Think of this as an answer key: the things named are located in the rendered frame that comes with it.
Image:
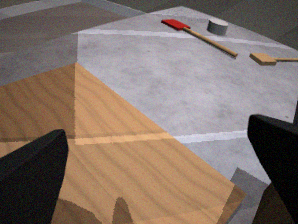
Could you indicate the red spatula with wooden handle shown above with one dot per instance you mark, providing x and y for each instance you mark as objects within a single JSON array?
[{"x": 179, "y": 27}]

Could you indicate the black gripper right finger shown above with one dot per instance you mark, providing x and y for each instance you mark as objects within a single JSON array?
[{"x": 275, "y": 143}]

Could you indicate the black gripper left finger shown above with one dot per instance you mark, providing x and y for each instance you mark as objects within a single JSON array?
[{"x": 31, "y": 179}]

